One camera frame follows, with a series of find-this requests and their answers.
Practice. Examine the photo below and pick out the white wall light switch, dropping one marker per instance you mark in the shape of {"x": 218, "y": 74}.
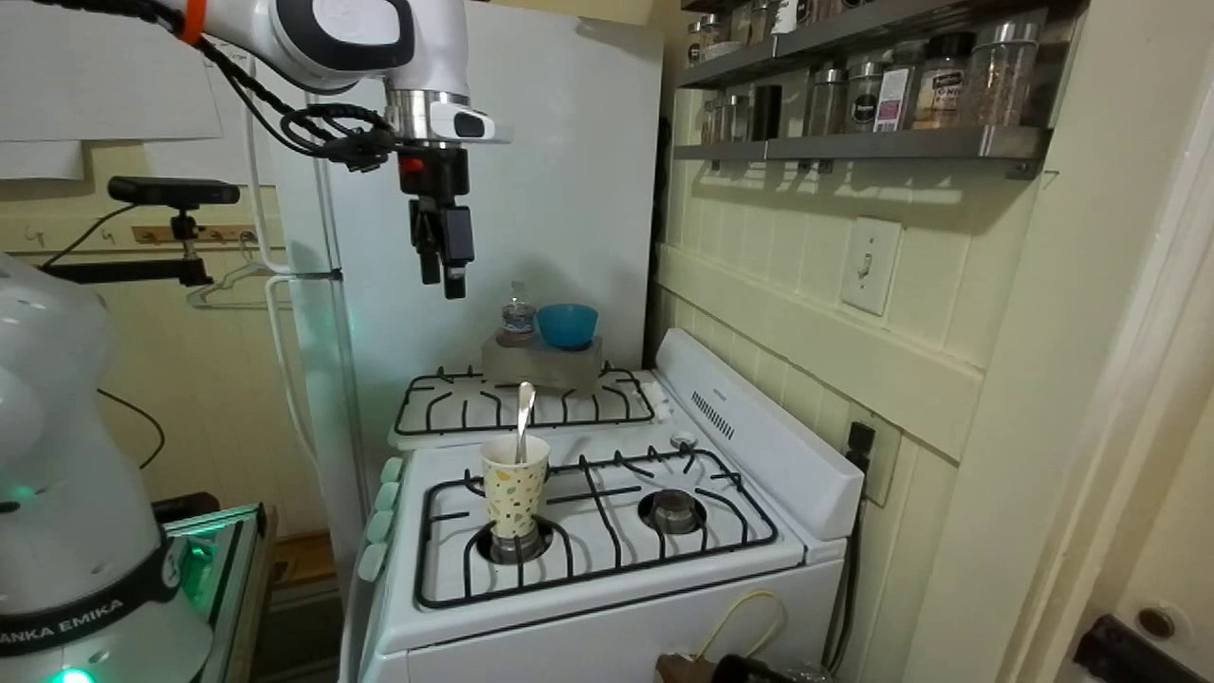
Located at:
{"x": 872, "y": 261}

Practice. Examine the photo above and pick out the white plastic spoon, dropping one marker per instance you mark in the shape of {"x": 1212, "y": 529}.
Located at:
{"x": 526, "y": 403}

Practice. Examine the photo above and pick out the blue plastic bowl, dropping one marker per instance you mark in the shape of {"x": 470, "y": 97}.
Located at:
{"x": 567, "y": 325}

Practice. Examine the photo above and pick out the white gas stove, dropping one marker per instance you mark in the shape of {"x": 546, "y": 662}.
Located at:
{"x": 776, "y": 603}

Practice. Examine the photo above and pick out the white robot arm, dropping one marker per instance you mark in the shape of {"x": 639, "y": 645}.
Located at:
{"x": 357, "y": 83}

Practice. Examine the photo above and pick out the patterned paper cup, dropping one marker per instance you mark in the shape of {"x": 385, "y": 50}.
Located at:
{"x": 514, "y": 470}

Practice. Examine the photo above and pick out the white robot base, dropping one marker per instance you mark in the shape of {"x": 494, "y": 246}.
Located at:
{"x": 92, "y": 586}

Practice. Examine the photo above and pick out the cardboard cup holder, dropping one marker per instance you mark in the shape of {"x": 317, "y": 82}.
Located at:
{"x": 541, "y": 366}

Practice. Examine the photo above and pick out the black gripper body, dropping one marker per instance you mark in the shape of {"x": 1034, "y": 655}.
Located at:
{"x": 433, "y": 178}

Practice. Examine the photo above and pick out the black wall outlet plug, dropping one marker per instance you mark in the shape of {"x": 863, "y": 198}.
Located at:
{"x": 859, "y": 445}

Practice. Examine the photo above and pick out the grey wall spice shelf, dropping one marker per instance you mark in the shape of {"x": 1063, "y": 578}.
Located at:
{"x": 876, "y": 82}

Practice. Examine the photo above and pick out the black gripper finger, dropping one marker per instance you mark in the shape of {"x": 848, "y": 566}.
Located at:
{"x": 432, "y": 266}
{"x": 452, "y": 279}

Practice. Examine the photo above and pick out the black camera on stand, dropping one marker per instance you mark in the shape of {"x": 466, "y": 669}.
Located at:
{"x": 185, "y": 198}

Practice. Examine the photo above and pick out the clear plastic water bottle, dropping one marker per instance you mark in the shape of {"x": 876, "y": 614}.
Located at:
{"x": 517, "y": 325}

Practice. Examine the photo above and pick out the black right stove grate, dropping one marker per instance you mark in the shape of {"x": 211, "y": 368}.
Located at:
{"x": 601, "y": 516}

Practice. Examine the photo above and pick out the white refrigerator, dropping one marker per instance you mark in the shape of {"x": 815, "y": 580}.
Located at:
{"x": 561, "y": 212}

